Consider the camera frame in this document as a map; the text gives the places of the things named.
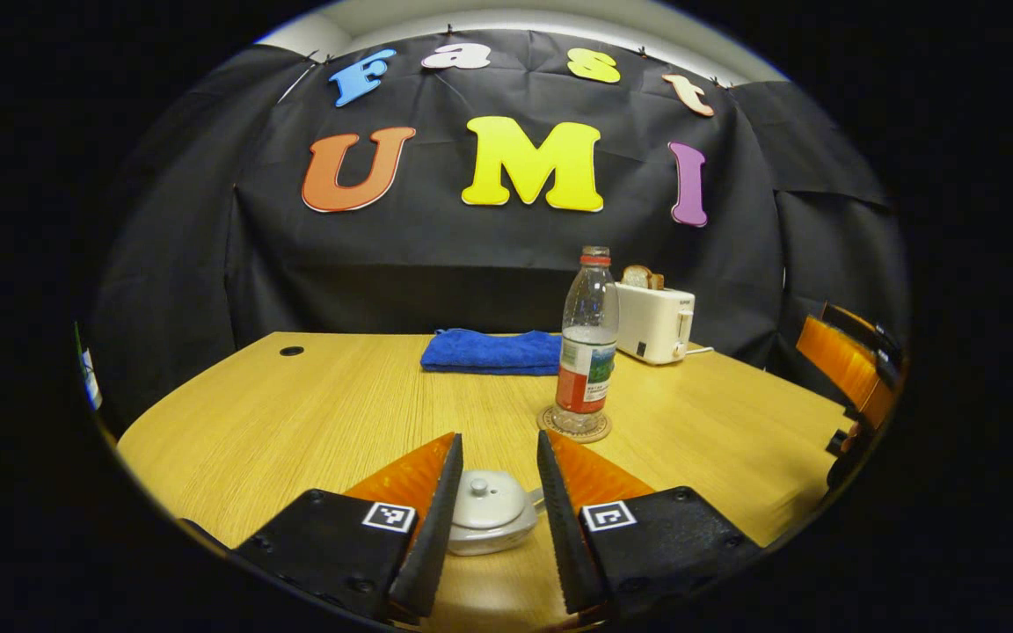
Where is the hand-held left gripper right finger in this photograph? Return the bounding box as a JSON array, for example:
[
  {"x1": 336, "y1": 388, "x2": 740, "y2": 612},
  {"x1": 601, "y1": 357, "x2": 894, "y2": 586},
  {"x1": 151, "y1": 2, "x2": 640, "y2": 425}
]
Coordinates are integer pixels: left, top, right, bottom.
[{"x1": 536, "y1": 429, "x2": 762, "y2": 616}]

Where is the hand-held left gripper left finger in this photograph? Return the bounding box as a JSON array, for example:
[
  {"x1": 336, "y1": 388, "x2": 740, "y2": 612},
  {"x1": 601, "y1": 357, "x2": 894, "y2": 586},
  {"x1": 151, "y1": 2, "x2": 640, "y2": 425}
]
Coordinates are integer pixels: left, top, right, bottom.
[{"x1": 230, "y1": 432, "x2": 464, "y2": 621}]

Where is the white floral teacup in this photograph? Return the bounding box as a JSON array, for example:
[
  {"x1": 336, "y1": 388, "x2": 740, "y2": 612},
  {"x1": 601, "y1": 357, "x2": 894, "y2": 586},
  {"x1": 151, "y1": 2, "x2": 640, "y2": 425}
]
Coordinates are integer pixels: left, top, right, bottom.
[{"x1": 447, "y1": 469, "x2": 547, "y2": 557}]

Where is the white teacup lid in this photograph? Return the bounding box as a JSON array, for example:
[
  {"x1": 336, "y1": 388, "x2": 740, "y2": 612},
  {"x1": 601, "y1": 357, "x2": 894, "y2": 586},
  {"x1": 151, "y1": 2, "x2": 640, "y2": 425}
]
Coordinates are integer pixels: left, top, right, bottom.
[{"x1": 454, "y1": 469, "x2": 529, "y2": 530}]

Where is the round brown coaster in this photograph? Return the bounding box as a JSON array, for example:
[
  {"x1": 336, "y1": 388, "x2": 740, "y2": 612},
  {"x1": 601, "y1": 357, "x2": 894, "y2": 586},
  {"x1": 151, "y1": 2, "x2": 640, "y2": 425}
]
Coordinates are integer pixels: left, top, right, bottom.
[{"x1": 536, "y1": 403, "x2": 613, "y2": 444}]

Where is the clear plastic water bottle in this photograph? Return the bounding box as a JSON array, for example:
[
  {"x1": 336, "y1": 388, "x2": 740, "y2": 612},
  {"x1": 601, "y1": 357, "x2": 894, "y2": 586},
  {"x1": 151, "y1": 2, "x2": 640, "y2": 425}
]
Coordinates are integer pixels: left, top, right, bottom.
[{"x1": 555, "y1": 246, "x2": 620, "y2": 433}]

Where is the white toaster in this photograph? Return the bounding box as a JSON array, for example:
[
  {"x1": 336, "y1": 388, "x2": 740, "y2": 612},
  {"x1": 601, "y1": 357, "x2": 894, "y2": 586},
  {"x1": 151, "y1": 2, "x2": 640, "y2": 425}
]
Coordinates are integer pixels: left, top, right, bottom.
[{"x1": 614, "y1": 281, "x2": 696, "y2": 366}]

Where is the blue folded towel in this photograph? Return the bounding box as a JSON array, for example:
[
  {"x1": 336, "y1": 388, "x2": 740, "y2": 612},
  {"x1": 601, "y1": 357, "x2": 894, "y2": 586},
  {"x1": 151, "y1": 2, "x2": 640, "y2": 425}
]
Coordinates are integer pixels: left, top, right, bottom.
[{"x1": 420, "y1": 328, "x2": 563, "y2": 376}]

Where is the black backdrop cloth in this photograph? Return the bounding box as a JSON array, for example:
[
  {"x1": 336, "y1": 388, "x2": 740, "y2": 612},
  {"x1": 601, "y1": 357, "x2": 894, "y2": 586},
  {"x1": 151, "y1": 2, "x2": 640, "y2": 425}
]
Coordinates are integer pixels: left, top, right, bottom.
[{"x1": 89, "y1": 31, "x2": 912, "y2": 432}]

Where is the computer monitor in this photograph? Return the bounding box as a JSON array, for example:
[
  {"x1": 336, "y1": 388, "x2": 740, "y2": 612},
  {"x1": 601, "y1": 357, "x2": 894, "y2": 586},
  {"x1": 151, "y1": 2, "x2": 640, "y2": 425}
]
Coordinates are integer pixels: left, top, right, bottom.
[{"x1": 74, "y1": 322, "x2": 105, "y2": 414}]

